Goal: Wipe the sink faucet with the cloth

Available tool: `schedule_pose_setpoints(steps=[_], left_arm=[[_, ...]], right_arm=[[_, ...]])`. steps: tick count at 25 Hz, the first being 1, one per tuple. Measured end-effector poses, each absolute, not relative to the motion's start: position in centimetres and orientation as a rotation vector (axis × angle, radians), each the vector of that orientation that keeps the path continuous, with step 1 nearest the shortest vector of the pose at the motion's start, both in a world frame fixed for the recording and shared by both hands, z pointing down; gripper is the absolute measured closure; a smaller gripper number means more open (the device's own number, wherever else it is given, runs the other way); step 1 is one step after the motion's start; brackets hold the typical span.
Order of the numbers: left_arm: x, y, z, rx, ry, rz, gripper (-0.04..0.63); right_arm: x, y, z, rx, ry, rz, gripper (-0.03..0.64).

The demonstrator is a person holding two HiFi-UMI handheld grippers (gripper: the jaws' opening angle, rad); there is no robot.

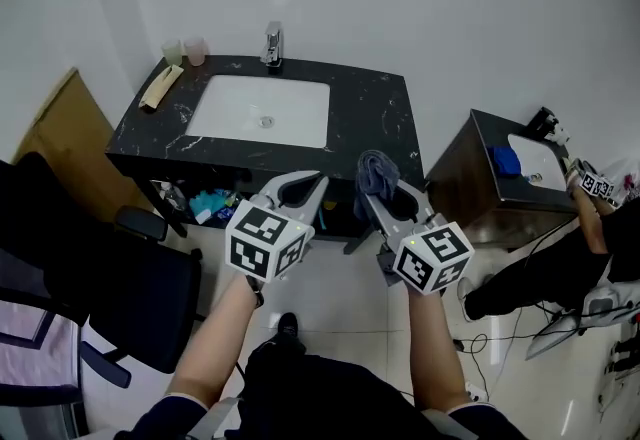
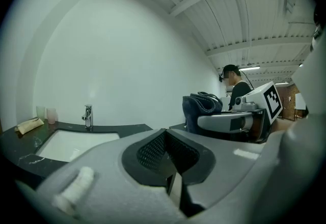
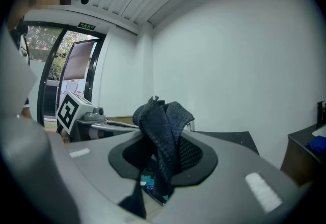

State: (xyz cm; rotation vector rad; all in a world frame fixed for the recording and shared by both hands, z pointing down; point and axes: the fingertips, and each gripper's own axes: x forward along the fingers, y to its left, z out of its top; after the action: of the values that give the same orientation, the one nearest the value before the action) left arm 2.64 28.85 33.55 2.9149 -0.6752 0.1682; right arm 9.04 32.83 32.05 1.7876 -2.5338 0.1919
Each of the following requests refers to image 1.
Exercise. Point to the person's dark blue shirt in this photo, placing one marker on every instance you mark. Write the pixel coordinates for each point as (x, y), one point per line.
(165, 420)

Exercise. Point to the blue plastic bags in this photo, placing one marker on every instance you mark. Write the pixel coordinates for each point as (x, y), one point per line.
(212, 208)

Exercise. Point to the brown cardboard sheet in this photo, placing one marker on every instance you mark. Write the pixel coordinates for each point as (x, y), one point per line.
(60, 128)

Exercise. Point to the person's black trousers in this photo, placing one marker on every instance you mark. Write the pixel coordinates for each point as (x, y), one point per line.
(325, 393)

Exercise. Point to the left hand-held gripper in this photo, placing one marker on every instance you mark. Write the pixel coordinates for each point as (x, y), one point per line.
(260, 240)

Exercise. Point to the small white sink basin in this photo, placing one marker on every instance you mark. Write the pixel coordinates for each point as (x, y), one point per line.
(537, 160)

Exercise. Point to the person's right forearm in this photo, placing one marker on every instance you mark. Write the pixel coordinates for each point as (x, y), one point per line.
(432, 348)

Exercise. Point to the black faucet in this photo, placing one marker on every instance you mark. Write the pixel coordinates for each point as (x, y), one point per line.
(545, 122)

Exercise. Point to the beige folded towel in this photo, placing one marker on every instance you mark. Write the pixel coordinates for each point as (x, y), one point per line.
(159, 88)

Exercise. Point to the chrome sink drain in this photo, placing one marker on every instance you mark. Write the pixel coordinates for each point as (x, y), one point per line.
(266, 121)

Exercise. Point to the brown vanity cabinet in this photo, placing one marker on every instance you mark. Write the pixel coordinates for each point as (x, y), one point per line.
(465, 178)

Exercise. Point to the black marble vanity cabinet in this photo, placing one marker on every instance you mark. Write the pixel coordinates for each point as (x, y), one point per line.
(365, 108)

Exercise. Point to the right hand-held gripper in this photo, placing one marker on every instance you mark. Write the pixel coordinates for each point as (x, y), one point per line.
(432, 258)

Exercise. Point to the black office chair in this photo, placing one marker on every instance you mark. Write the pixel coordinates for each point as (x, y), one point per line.
(100, 268)

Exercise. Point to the grey-blue cloth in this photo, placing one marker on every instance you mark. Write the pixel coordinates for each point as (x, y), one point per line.
(376, 175)

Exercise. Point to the chrome sink faucet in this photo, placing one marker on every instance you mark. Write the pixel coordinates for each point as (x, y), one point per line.
(272, 44)

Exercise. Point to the white rectangular sink basin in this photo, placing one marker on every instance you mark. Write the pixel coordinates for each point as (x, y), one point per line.
(260, 110)

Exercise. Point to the pale pink plastic cup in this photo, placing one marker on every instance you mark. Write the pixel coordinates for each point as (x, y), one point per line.
(194, 51)

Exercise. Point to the pale green plastic cup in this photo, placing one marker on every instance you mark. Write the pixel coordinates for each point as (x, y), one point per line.
(171, 51)

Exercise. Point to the person's black shoe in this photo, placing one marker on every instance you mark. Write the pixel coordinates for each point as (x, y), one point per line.
(288, 325)

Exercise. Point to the white power strip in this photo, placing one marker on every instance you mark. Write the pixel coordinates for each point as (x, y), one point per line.
(476, 392)

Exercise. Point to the bright blue cloth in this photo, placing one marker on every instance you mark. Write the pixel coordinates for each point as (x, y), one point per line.
(505, 159)

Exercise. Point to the person's left forearm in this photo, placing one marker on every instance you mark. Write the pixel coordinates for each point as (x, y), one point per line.
(215, 343)

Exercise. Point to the white grey machine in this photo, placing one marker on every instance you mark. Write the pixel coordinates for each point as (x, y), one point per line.
(585, 315)

